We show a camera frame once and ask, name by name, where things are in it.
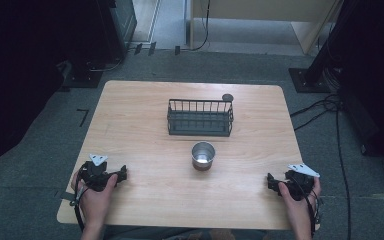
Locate dark equipment cabinet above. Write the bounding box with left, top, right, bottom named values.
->
left=94, top=0, right=138, bottom=64

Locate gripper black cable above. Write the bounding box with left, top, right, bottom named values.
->
left=288, top=178, right=324, bottom=237
left=73, top=169, right=91, bottom=232

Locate black floor cable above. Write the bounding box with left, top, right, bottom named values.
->
left=326, top=93, right=353, bottom=240
left=289, top=94, right=338, bottom=132

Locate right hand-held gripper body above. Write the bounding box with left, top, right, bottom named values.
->
left=277, top=163, right=321, bottom=202

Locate black stand base plate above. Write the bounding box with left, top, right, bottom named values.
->
left=287, top=67, right=333, bottom=94
left=61, top=65, right=104, bottom=90

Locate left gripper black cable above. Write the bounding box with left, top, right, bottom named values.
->
left=73, top=169, right=91, bottom=232

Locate black wire basket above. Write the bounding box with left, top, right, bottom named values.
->
left=166, top=98, right=235, bottom=137

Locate thin black hanging cable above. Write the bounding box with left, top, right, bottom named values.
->
left=190, top=0, right=212, bottom=52

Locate light wooden cabinet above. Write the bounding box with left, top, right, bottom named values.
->
left=188, top=0, right=344, bottom=56

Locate metal cup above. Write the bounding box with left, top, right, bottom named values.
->
left=190, top=141, right=217, bottom=172

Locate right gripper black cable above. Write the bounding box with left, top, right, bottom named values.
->
left=288, top=178, right=324, bottom=237

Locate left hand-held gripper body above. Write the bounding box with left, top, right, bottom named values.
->
left=77, top=153, right=122, bottom=193

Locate person's right hand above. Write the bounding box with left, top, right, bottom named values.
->
left=277, top=175, right=322, bottom=232

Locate person's left hand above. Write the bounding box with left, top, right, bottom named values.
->
left=71, top=170, right=120, bottom=232

